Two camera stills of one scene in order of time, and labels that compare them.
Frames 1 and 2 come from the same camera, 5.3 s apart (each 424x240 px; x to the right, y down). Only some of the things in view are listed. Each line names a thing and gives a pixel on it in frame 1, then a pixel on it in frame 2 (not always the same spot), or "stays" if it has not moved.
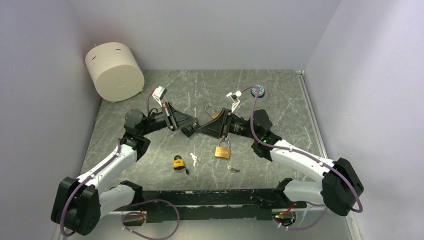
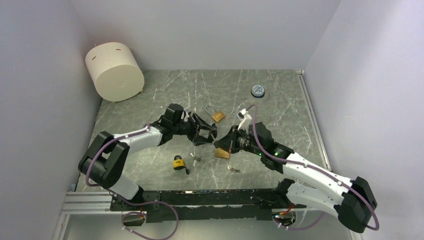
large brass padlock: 223,150 stays
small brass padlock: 212,111 stays
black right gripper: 219,127 to 228,143
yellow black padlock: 179,164 stays
